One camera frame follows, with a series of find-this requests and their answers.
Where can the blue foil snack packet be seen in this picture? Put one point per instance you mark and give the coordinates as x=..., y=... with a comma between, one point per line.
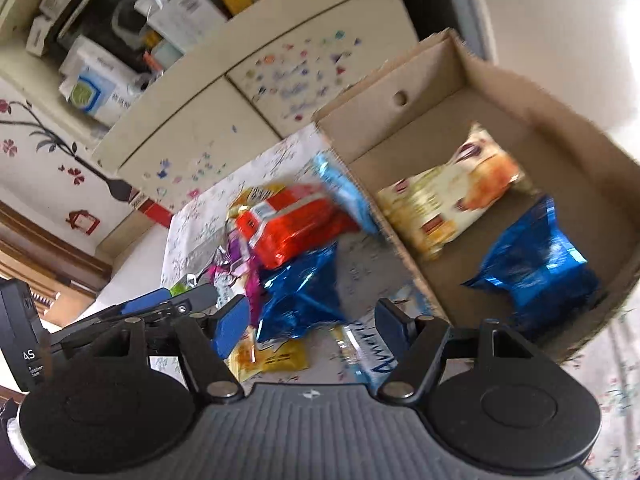
x=300, y=295
x=535, y=270

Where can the beige cabinet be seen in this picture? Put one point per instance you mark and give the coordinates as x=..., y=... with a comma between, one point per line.
x=165, y=125

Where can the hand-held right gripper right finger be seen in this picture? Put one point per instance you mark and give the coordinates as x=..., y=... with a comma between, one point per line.
x=392, y=322

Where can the red house wall sticker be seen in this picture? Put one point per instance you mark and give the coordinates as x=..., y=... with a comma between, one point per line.
x=82, y=220

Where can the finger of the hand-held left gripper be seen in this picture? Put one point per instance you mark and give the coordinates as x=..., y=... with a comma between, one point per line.
x=145, y=302
x=195, y=299

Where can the floral tablecloth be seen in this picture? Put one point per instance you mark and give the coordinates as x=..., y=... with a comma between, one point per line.
x=210, y=220

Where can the purple snack packet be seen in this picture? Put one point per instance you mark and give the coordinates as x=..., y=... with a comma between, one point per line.
x=240, y=270

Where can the light blue snack packet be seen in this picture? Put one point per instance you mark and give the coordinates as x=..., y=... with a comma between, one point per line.
x=345, y=190

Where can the cream pastry snack packet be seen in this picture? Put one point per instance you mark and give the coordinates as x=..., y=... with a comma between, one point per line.
x=450, y=195

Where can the white snack packet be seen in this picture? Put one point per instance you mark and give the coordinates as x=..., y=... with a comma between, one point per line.
x=365, y=355

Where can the small orange bottle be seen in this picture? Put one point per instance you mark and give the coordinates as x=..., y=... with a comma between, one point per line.
x=151, y=61

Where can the yellow white-label snack packet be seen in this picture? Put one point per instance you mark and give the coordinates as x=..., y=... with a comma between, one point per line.
x=255, y=196

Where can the brown wooden door frame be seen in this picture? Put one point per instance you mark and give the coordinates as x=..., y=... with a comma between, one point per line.
x=50, y=255

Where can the red box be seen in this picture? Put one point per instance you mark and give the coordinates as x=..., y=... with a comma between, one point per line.
x=155, y=212

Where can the small white box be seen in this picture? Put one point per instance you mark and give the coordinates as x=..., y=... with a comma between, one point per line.
x=37, y=35

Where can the white box with green print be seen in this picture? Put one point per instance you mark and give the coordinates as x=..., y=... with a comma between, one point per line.
x=95, y=85

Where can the orange snack packet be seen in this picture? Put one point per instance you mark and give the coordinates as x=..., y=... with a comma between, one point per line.
x=290, y=225

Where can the brown cardboard box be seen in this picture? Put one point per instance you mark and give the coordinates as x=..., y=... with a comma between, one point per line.
x=425, y=90

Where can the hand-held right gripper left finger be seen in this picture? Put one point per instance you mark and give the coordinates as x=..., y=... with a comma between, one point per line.
x=231, y=321

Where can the green snack packet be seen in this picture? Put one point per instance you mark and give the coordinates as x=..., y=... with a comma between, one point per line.
x=180, y=288

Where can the flower branch wall sticker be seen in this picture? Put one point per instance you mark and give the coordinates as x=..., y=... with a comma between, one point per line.
x=45, y=132

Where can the white teal carton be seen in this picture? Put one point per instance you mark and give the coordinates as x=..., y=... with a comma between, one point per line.
x=185, y=10

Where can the clear round container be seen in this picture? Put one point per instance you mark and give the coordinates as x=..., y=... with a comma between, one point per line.
x=131, y=20

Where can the small yellow snack packet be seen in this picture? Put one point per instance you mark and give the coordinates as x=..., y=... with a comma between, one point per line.
x=275, y=357

